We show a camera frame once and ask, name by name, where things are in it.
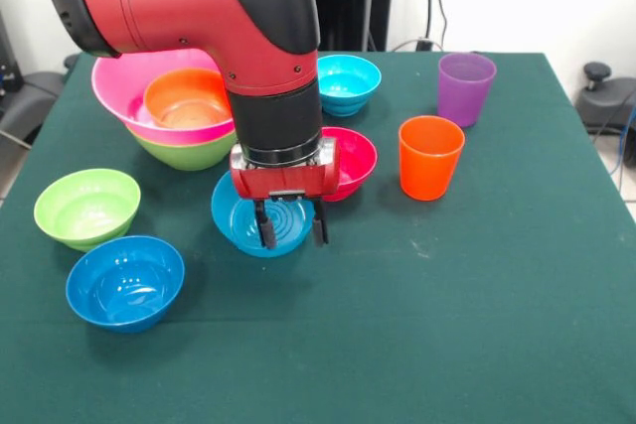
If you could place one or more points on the orange bowl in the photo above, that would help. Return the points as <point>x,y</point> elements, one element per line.
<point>189,96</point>

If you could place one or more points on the black equipment with knob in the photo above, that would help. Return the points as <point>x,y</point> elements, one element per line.
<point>603,101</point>

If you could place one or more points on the small red bowl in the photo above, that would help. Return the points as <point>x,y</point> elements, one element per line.
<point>355,161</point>

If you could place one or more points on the large pink bowl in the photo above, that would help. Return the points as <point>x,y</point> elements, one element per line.
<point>119,86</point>

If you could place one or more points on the small light blue footed bowl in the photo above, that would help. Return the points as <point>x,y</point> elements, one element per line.
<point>348,84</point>

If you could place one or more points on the large green bowl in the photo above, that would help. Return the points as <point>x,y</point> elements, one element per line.
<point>189,156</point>

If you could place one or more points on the black and grey equipment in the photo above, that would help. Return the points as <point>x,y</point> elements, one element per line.
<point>30,96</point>

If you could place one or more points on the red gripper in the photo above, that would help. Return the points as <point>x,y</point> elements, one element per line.
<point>288,181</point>

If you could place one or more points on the purple cup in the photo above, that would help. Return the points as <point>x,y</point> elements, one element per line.
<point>464,94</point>

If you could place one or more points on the orange cup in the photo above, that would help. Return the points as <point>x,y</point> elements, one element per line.
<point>429,161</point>

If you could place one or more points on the dark green tablecloth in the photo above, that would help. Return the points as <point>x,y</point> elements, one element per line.
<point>447,270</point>

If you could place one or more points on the black round knob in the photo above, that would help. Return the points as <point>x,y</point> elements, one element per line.
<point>71,61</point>

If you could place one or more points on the small green bowl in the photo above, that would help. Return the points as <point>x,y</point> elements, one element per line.
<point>84,205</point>

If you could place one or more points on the wide light blue bowl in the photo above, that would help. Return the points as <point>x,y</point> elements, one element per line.
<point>288,225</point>

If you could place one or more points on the dark blue bowl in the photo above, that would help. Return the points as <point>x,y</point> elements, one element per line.
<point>124,285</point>

